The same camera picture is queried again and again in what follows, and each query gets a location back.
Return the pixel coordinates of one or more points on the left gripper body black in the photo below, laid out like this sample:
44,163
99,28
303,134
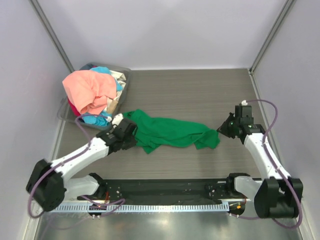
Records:
129,141

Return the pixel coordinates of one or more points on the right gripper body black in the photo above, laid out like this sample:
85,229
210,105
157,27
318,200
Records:
233,121

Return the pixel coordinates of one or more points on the green t shirt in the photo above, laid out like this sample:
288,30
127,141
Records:
153,132

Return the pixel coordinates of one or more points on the grey plastic bin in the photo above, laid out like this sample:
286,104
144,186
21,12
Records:
65,113

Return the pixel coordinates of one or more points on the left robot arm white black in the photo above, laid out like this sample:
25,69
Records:
51,183

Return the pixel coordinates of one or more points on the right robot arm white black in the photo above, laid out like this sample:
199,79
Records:
279,195

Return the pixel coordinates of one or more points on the beige t shirt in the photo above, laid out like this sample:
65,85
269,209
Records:
111,106

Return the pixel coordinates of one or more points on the red t shirt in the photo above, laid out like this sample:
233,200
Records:
73,108

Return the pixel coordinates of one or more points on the pink t shirt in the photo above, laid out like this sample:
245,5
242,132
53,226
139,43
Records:
89,91

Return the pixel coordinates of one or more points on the white t shirt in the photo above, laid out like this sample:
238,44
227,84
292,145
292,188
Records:
121,82

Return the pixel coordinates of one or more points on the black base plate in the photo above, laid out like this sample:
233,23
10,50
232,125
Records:
138,190

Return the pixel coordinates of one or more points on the white slotted cable duct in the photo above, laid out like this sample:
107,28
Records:
86,207

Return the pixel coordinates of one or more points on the right aluminium corner post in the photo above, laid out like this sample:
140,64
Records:
272,33

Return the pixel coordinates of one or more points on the aluminium corner post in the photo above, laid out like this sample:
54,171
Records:
51,33
272,33

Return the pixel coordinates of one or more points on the left aluminium corner post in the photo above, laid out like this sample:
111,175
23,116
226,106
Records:
51,33

